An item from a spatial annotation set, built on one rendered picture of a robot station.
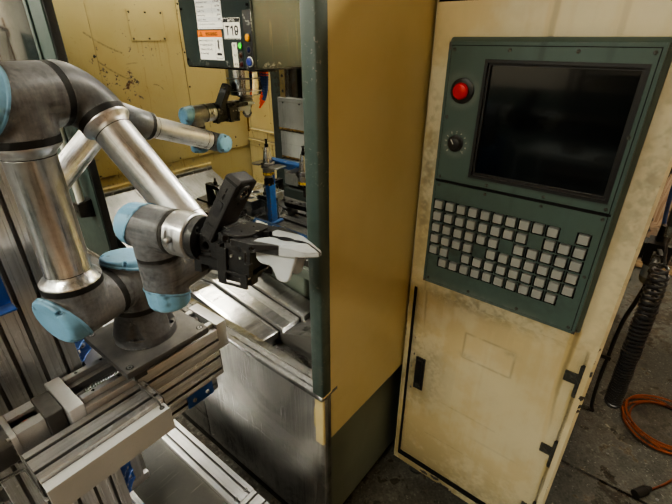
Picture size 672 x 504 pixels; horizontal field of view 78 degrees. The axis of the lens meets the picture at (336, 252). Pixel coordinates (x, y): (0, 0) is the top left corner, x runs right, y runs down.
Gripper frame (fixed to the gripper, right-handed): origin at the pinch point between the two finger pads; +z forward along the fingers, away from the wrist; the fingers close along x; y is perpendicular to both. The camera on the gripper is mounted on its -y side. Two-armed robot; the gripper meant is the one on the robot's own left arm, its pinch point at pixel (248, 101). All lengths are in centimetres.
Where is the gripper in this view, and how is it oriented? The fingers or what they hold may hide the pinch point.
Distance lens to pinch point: 211.0
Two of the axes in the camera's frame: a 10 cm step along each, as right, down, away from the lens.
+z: 6.3, -3.7, 6.8
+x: 7.8, 2.9, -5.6
